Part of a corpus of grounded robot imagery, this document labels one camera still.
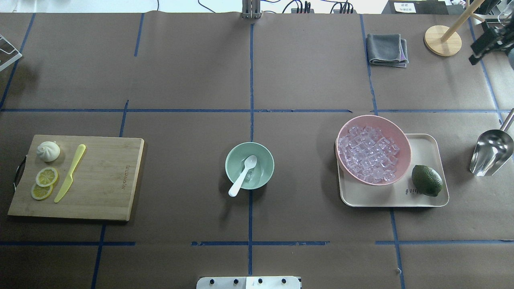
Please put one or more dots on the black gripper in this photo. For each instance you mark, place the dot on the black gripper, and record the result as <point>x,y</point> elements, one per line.
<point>486,43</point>

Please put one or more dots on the white plastic spoon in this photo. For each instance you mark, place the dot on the white plastic spoon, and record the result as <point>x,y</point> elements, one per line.
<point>249,163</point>

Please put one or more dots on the single clear ice cube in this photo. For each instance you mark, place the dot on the single clear ice cube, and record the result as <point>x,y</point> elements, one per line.
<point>251,174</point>

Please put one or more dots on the stainless steel ice scoop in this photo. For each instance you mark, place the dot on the stainless steel ice scoop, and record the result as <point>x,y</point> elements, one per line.
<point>494,147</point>

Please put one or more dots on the pink bowl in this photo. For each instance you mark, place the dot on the pink bowl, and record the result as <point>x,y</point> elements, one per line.
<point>389,130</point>

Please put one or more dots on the pile of clear ice cubes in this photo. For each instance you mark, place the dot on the pile of clear ice cubes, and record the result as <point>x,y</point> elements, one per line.
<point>368,154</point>

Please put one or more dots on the mint green bowl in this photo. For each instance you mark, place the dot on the mint green bowl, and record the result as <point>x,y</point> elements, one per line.
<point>265,164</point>

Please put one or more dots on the wooden mug tree stand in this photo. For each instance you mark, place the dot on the wooden mug tree stand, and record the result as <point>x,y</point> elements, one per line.
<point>445,41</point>

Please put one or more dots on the folded grey cloth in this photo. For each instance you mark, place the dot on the folded grey cloth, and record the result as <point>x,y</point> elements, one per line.
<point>387,50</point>

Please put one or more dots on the cream rectangular tray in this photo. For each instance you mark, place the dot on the cream rectangular tray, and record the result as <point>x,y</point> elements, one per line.
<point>403,193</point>

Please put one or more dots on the green avocado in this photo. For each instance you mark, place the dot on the green avocado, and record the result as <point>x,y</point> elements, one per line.
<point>426,180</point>

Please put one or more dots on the black power strip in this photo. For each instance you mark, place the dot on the black power strip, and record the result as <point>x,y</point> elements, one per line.
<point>320,7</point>

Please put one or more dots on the bamboo cutting board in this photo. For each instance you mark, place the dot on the bamboo cutting board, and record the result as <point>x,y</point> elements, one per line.
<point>104,181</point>

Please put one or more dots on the yellow plastic knife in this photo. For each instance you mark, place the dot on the yellow plastic knife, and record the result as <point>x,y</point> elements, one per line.
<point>69,176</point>

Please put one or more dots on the upper lemon slice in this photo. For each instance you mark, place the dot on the upper lemon slice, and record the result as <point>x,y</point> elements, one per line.
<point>46,177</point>

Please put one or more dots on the lemon slice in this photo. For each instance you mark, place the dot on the lemon slice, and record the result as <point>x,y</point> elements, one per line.
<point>39,193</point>
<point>46,177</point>

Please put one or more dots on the lower lemon slice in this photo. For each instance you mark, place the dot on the lower lemon slice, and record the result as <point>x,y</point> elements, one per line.
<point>39,193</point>

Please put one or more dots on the aluminium frame post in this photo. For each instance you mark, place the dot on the aluminium frame post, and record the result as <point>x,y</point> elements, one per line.
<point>251,9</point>

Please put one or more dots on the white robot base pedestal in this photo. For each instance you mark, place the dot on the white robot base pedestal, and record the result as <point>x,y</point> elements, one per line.
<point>250,282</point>

